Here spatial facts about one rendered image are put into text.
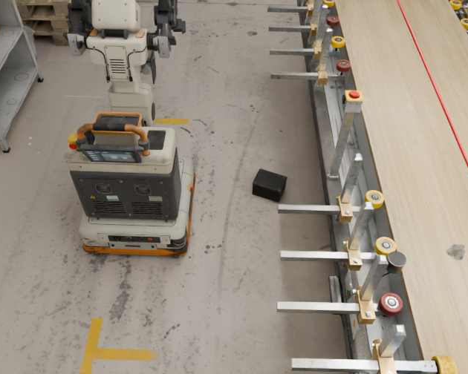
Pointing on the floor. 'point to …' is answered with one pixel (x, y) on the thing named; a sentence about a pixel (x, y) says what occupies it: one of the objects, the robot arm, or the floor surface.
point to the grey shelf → (6, 70)
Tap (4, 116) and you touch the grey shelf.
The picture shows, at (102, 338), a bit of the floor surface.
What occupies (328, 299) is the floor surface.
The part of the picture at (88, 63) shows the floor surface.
